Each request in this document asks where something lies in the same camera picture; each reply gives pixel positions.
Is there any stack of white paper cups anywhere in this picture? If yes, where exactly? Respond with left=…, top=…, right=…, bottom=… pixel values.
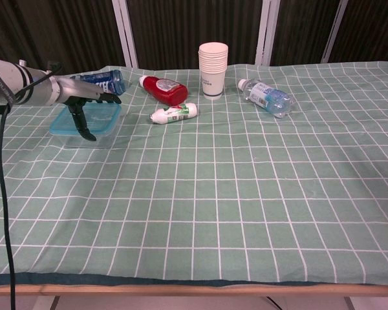
left=198, top=41, right=230, bottom=101

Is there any small white green bottle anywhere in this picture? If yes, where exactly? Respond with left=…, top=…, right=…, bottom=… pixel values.
left=149, top=101, right=199, bottom=125

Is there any blue label sports drink bottle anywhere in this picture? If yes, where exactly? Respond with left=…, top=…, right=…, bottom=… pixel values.
left=69, top=69, right=129, bottom=96

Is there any clear plastic water bottle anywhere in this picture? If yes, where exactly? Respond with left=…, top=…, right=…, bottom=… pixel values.
left=237, top=77, right=296, bottom=119

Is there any green checkered tablecloth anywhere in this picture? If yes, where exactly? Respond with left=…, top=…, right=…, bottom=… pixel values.
left=0, top=62, right=388, bottom=287

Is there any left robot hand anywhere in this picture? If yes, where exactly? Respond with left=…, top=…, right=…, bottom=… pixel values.
left=57, top=76, right=122, bottom=142

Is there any clear plastic container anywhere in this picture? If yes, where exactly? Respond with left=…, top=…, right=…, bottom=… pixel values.
left=60, top=128, right=116, bottom=150

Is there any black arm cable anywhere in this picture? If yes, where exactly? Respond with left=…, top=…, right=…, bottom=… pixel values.
left=0, top=60, right=64, bottom=310

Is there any wooden table edge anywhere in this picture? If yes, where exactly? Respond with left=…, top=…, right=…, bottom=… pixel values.
left=0, top=283, right=388, bottom=298

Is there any translucent blue plastic lid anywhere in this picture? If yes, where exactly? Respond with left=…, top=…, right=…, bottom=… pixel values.
left=48, top=102, right=122, bottom=137

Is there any white partition frame post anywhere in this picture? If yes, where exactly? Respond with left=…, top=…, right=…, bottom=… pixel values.
left=321, top=0, right=349, bottom=64
left=254, top=0, right=281, bottom=66
left=111, top=0, right=140, bottom=69

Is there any red ketchup squeeze bottle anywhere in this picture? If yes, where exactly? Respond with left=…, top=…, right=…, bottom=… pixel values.
left=138, top=75, right=189, bottom=107

